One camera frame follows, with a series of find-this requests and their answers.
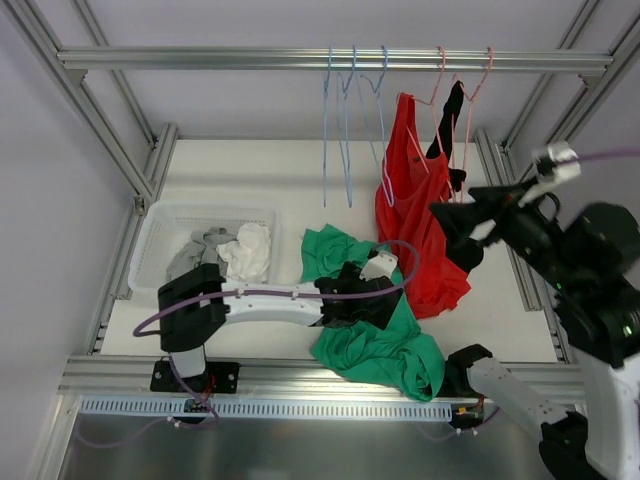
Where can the black tank top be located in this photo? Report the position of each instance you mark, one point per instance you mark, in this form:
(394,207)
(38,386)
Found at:
(469,255)

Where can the green tank top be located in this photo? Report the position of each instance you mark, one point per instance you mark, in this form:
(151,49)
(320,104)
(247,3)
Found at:
(400,356)

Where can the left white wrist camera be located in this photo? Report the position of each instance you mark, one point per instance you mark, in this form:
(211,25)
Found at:
(382,264)

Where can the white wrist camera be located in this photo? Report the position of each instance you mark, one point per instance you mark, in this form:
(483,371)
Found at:
(555,164)
(382,264)

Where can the white slotted cable duct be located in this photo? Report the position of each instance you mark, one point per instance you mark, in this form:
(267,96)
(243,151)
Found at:
(237,408)

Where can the white plastic basket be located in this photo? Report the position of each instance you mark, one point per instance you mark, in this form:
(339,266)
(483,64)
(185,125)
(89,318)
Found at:
(170,224)

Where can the aluminium hanging rail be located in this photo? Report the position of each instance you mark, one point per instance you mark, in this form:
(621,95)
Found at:
(184,58)

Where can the blue hanger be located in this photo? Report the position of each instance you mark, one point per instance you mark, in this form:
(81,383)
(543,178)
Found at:
(380,157)
(325,125)
(342,94)

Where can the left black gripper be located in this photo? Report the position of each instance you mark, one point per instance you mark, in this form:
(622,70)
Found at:
(367,288)

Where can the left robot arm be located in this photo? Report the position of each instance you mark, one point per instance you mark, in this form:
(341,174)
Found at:
(199,303)

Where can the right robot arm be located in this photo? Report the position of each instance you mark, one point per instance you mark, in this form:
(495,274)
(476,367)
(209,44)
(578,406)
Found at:
(586,264)

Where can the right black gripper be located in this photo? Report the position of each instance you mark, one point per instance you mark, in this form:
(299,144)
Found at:
(498,218)

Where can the red tank top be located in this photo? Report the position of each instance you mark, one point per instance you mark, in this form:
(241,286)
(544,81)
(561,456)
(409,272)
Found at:
(417,180)

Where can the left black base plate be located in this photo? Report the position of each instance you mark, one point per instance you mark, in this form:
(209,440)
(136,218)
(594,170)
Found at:
(222,377)

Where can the grey tank top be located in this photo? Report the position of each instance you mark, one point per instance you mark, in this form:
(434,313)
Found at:
(200,249)

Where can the white tank top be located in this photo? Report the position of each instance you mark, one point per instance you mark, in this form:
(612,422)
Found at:
(248,256)

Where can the pink hanger far right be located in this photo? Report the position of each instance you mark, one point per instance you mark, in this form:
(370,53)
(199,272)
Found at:
(471,99)

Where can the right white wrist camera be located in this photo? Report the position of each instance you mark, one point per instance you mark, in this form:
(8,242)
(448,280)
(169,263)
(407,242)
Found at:
(555,164)

